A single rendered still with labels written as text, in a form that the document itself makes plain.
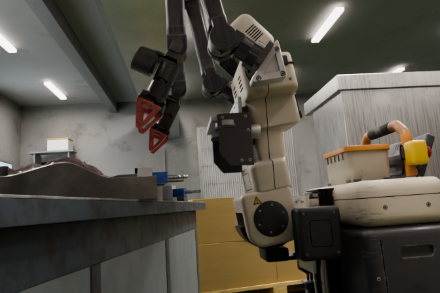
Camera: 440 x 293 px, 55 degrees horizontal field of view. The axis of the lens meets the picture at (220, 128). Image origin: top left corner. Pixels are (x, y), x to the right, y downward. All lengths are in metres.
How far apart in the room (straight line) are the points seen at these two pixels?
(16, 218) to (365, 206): 0.88
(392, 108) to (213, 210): 2.16
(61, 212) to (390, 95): 4.09
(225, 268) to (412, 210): 2.26
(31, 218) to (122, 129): 10.23
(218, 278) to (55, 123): 8.44
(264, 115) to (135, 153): 9.41
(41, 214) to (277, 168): 0.82
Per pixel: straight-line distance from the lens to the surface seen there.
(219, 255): 3.31
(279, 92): 1.33
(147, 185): 1.04
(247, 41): 1.22
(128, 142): 10.73
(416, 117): 4.61
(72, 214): 0.71
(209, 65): 1.64
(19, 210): 0.58
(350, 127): 4.29
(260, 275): 3.44
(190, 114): 10.78
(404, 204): 1.23
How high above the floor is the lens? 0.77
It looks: 11 degrees up
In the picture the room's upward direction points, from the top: 4 degrees counter-clockwise
